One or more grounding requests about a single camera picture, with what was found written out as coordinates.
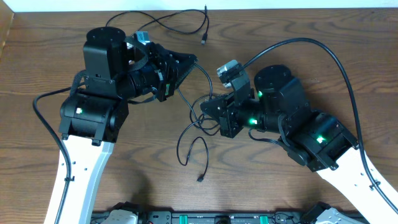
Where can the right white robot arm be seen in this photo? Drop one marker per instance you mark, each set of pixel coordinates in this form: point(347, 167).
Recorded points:
point(310, 137)

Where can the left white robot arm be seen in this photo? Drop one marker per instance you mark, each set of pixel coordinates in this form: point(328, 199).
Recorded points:
point(118, 70)

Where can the cardboard box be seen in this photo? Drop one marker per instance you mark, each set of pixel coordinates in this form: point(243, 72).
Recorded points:
point(6, 19)

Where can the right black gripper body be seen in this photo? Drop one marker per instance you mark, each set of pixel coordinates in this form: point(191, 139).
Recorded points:
point(236, 117)

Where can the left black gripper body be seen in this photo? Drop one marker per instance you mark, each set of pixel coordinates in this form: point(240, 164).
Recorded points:
point(160, 71)

